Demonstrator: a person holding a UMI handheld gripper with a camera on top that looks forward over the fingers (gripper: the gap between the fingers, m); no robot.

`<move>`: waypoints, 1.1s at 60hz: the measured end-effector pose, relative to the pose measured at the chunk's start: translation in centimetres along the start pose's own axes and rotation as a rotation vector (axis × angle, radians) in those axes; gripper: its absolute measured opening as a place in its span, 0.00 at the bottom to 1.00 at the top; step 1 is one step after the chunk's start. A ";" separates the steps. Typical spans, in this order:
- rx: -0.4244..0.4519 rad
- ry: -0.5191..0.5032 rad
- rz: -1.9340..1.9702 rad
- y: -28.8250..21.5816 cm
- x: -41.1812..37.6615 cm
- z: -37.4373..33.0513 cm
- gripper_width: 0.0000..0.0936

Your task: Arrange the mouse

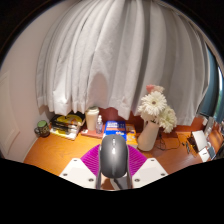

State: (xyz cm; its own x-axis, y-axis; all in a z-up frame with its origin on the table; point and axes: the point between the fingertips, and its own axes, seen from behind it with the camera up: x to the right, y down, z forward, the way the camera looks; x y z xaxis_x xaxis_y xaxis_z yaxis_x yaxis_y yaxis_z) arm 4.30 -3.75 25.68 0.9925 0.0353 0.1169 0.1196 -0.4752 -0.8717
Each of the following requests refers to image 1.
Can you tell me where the white curtain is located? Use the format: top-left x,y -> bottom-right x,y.
35,0 -> 211,126

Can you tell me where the dark green mug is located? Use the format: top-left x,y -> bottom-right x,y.
34,120 -> 51,139

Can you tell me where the black and yellow book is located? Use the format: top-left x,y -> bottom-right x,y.
54,113 -> 86,127

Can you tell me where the clear spray bottle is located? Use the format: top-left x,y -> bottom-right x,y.
95,114 -> 104,135

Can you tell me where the blue book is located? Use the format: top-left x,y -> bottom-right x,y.
102,120 -> 128,141

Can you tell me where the white ceramic vase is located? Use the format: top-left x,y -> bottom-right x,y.
137,120 -> 161,152

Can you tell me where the yellow and white book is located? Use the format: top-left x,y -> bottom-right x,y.
49,128 -> 79,141

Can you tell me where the black cable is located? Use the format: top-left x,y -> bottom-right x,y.
158,130 -> 188,151

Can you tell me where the white flat device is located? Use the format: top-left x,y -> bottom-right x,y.
191,129 -> 210,152

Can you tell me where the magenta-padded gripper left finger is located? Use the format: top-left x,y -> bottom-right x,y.
59,143 -> 103,190

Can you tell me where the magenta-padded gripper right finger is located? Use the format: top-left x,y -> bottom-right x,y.
125,146 -> 169,190

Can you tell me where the dark grey computer mouse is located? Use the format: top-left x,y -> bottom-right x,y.
99,134 -> 130,181

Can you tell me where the red flat notebook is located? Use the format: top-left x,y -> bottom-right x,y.
80,128 -> 104,139

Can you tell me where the white cylindrical container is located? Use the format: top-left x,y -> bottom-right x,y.
85,106 -> 100,132

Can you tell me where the white flower bouquet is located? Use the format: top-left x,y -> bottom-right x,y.
137,84 -> 178,134

